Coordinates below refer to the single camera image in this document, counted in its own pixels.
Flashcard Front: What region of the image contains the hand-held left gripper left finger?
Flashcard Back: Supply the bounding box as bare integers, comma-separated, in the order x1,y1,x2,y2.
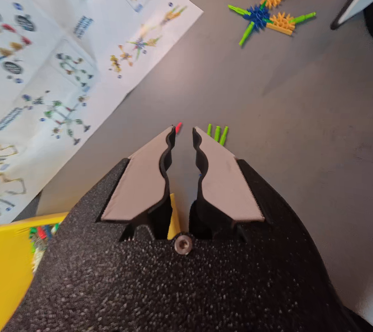
100,125,176,241

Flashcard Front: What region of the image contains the black rounded object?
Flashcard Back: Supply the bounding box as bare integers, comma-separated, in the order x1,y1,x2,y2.
363,9,373,36

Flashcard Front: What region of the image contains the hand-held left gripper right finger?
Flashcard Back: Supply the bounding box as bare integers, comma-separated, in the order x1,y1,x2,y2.
189,127,266,241

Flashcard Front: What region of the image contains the yellow plastic bin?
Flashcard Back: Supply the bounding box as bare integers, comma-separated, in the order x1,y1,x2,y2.
0,193,182,322

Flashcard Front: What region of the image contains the printed instruction sheet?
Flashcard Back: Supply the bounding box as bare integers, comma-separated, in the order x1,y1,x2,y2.
0,0,204,225

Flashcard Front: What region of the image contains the pile of toy building pieces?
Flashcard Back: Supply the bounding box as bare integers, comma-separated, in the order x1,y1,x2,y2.
29,223,61,274

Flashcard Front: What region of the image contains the grey desk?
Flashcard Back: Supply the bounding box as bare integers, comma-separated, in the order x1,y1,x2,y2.
13,0,373,324

